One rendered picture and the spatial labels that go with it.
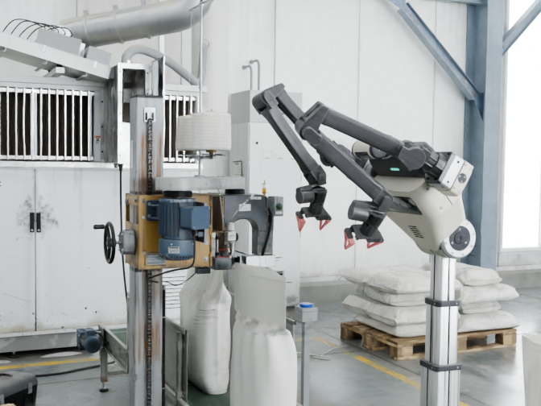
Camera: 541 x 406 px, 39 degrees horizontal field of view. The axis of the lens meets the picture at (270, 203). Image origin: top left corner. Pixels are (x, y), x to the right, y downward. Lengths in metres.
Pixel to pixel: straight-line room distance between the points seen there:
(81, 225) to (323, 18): 3.65
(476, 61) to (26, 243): 5.57
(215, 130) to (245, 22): 4.79
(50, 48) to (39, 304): 1.89
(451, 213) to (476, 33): 6.45
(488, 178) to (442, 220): 6.00
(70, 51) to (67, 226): 1.31
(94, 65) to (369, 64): 3.72
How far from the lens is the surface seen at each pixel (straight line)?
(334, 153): 2.53
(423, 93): 8.79
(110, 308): 6.06
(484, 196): 8.83
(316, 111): 2.46
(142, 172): 3.25
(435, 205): 2.83
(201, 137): 3.09
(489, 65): 8.91
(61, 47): 5.66
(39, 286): 5.92
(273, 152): 7.16
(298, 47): 8.02
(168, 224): 3.05
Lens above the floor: 1.48
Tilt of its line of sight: 3 degrees down
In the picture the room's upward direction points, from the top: 1 degrees clockwise
